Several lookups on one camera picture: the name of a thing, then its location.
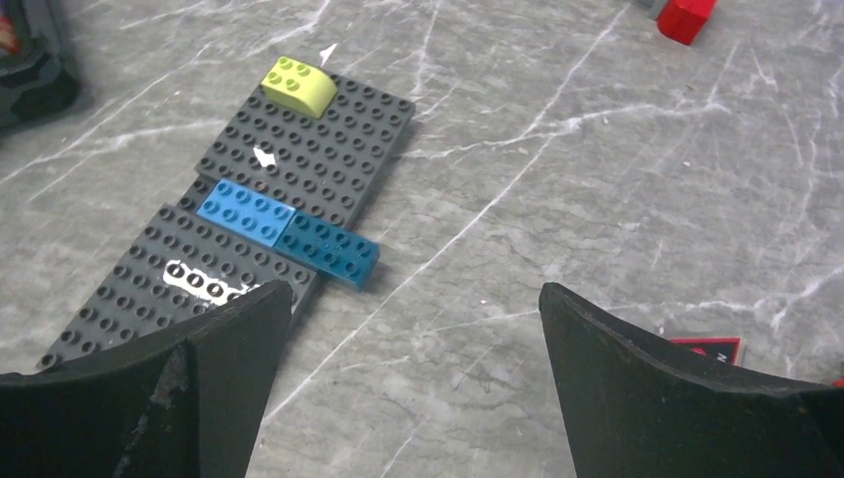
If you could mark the black poker chip case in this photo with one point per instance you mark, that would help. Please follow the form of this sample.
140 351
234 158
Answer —
39 74

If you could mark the lime green lego brick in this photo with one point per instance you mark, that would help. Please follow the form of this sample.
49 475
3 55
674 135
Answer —
300 87

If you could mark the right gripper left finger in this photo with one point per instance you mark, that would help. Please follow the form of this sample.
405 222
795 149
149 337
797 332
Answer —
185 401

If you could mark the red triangular dealer button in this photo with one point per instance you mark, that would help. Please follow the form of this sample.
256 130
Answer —
723 349

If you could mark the light blue lego brick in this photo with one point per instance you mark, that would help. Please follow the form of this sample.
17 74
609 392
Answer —
253 215

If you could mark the upper grey lego baseplate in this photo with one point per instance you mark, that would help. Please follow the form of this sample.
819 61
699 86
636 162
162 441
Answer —
328 167

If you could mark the grey lego baseplate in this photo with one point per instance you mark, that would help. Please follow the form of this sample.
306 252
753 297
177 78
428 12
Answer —
328 167
180 266

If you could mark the grey cylinder tool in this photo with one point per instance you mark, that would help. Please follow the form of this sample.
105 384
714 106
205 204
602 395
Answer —
654 8

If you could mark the dark blue lego brick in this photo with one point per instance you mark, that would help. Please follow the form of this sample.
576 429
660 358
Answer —
341 254

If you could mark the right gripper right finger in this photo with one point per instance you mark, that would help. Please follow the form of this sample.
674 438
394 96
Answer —
637 405

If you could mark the red block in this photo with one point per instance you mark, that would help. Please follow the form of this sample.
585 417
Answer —
683 20

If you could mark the lower grey lego baseplate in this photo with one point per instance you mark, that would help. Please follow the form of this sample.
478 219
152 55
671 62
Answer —
180 266

